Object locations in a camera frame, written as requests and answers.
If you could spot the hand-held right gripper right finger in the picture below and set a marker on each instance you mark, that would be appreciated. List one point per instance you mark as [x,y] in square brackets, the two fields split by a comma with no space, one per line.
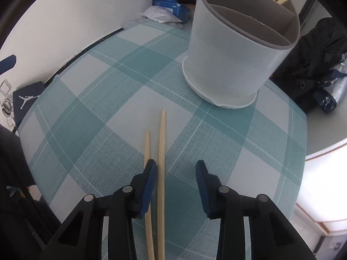
[203,189]

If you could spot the navy shoe box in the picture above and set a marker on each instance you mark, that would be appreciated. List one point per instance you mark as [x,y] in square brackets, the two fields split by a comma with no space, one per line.
[27,97]

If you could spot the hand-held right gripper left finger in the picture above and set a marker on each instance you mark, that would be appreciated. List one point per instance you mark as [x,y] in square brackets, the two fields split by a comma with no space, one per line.
[149,187]

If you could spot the white plastic mailer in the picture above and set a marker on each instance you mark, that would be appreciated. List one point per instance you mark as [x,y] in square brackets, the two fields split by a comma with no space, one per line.
[160,13]

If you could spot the brown cardboard box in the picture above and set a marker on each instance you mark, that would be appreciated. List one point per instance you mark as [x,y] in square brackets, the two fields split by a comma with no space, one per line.
[189,6]

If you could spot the teal checked placemat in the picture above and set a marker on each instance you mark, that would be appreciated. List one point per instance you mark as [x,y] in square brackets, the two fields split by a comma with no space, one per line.
[108,100]

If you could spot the white utensil holder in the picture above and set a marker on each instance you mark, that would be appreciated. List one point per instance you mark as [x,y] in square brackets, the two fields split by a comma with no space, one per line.
[225,59]

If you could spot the blue cardboard box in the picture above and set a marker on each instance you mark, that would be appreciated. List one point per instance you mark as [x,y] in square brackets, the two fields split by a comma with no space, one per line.
[168,4]

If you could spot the silver folded umbrella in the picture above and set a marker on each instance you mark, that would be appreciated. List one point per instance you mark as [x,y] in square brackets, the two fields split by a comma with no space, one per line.
[336,86]

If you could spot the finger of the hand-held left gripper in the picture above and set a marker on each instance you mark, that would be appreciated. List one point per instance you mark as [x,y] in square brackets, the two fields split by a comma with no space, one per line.
[6,63]

